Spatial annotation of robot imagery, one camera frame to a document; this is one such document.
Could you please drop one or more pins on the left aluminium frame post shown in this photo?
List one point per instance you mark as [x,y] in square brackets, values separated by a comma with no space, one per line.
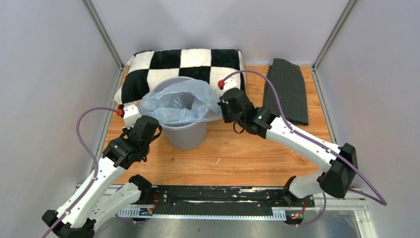
[91,10]

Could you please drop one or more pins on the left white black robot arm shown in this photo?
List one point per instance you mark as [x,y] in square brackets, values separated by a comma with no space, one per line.
[84,213]

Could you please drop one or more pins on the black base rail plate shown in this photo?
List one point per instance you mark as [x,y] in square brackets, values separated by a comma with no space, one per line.
[217,202]

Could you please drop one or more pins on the translucent blue plastic trash bag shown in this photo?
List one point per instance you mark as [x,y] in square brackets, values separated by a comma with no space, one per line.
[181,100]

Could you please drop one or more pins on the black white checkered pillow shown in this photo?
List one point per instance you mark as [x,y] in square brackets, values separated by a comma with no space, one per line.
[147,69]

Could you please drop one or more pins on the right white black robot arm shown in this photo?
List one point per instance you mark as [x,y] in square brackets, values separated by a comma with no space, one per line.
[336,163]

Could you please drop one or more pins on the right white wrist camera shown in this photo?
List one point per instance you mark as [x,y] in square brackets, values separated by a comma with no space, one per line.
[227,84]

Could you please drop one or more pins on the dark grey perforated mat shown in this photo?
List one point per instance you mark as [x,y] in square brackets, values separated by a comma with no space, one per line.
[289,83]

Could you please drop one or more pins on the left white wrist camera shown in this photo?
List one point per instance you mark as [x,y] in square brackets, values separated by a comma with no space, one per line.
[129,113]

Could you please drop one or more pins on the grey plastic trash bin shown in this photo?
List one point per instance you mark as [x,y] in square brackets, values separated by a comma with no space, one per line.
[186,136]

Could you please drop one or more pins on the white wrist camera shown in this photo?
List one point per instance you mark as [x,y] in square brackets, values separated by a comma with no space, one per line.
[129,113]
[227,84]

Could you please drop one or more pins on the right aluminium frame post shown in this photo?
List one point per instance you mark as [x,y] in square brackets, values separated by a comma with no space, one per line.
[335,32]

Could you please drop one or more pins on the aluminium frame post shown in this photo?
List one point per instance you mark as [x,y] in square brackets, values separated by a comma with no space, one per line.
[91,10]
[335,32]

